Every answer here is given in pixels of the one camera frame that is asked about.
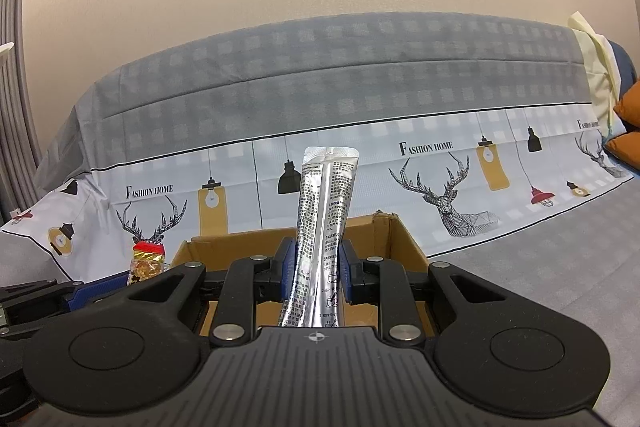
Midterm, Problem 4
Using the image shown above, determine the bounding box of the yellow snack packet red top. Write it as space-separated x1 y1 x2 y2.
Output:
127 241 169 289

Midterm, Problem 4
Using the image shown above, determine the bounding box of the silver sachet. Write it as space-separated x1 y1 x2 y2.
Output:
276 146 360 329

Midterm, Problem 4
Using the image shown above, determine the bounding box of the cream pillow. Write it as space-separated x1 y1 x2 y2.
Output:
567 11 627 135

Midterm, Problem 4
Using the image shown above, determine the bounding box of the grey curtain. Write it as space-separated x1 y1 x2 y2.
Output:
0 0 52 220

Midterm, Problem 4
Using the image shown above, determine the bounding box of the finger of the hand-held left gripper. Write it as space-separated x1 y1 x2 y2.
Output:
0 274 131 336

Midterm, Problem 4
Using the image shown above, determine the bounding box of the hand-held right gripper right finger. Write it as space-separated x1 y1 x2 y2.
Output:
340 241 519 346

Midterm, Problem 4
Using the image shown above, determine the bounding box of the orange cushion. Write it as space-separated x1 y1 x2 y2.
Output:
613 78 640 128
603 132 640 168

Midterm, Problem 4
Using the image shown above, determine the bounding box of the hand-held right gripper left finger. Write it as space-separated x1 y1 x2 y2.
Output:
107 237 297 346

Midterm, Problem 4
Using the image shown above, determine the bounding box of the cardboard box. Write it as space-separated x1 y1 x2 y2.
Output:
170 209 431 339

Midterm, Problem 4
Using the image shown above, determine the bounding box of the blue pillow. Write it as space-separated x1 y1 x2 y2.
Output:
606 39 640 88

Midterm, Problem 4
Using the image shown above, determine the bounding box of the deer print bed sheet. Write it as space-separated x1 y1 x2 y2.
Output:
0 12 640 427

